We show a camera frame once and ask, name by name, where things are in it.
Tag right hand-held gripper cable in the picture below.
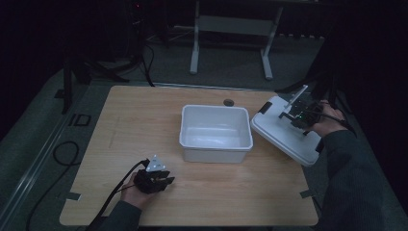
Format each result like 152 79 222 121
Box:
319 107 358 137

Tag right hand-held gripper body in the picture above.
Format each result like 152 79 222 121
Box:
283 84 323 137

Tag white box lid black latches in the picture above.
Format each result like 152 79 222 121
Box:
249 94 324 167

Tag person's left hand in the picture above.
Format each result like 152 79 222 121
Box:
119 180 157 212

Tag left hand-held gripper cable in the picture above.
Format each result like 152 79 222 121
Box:
86 159 151 231

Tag white plastic storage box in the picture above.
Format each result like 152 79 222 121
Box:
178 104 255 165

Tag black cable on floor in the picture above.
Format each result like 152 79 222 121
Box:
24 140 82 231

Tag person's right hand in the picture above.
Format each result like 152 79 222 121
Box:
308 99 349 139

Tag white metal stand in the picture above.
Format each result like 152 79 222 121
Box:
189 0 285 82

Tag black hanging cable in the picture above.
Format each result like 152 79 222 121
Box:
140 40 156 88

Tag hand-held gripper cable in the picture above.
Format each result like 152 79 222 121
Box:
319 107 358 137
86 159 151 231

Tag black tripod stand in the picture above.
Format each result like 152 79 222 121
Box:
274 61 352 107
53 47 131 116

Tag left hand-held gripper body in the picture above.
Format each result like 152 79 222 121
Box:
132 154 171 195

